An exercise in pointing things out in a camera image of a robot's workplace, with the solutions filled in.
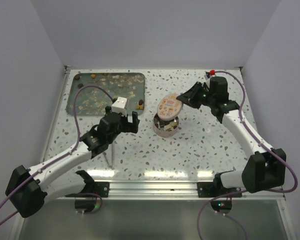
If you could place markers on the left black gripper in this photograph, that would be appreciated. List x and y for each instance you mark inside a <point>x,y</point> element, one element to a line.
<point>130,126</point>

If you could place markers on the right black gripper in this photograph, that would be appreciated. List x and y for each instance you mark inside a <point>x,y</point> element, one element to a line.
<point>189,97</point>

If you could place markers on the embossed silver tin lid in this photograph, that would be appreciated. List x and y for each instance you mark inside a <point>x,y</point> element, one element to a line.
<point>169,107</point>

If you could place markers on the white chocolate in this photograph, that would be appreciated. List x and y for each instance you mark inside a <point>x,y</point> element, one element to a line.
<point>167,128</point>

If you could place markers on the metal tweezers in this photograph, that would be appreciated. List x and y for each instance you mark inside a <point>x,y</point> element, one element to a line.
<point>109,155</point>

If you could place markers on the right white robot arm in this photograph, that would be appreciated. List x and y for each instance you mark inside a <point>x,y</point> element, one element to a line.
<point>265,167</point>

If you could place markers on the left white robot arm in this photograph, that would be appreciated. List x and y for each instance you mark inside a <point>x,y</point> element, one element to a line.
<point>27,188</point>

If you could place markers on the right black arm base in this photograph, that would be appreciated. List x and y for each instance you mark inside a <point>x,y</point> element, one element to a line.
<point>209,190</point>

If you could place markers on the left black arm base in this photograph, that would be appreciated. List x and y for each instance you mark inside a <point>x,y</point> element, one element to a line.
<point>100,188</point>

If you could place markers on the dark chocolate by tray edge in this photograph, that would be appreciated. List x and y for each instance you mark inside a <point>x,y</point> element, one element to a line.
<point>141,102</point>

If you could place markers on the brown chocolate left tray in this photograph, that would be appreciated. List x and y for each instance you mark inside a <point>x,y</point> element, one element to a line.
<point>79,86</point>

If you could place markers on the green floral metal tray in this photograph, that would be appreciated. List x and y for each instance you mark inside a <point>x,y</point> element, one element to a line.
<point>92,98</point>

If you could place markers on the round silver tin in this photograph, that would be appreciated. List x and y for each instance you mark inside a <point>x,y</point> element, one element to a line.
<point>158,126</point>

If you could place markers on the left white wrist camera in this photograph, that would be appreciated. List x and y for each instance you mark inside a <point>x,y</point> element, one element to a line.
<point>119,106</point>

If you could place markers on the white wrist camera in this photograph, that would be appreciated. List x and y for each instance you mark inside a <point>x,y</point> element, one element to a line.
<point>119,106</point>
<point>209,74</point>

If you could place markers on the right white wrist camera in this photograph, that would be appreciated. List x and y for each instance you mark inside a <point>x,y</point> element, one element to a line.
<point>209,74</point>

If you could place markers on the aluminium mounting rail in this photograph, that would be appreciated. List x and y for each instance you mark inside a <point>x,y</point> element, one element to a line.
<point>169,190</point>

